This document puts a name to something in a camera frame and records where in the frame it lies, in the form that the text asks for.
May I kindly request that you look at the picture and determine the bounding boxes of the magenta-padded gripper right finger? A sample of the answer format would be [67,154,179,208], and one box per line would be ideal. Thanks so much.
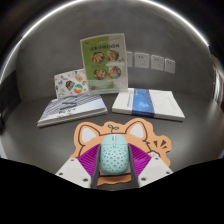
[127,143,175,189]

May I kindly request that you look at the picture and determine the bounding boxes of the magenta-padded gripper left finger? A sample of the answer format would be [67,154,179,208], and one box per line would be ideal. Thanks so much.
[54,143,103,190]

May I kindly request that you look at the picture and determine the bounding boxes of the mint green computer mouse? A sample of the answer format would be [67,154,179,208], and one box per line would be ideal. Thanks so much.
[99,133,131,175]

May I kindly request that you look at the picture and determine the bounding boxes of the orange corgi-shaped mouse pad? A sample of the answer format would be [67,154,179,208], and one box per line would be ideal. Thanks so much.
[69,119,173,187]

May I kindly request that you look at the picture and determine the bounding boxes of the grey striped book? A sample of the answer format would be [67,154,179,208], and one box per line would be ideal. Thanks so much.
[36,93,109,129]

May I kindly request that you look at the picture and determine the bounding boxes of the white book with blue band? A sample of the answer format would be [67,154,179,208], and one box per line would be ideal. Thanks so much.
[111,87,186,123]

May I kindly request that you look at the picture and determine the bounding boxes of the white colourful sticker card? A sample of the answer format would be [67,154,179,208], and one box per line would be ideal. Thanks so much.
[53,68,91,100]

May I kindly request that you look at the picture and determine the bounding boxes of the green menu sign stand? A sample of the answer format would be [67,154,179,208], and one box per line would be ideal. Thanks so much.
[79,32,130,95]

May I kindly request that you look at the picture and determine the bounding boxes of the white wall socket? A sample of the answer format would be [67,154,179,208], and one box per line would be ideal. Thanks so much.
[133,51,151,70]
[164,58,177,75]
[150,54,166,72]
[125,51,134,69]

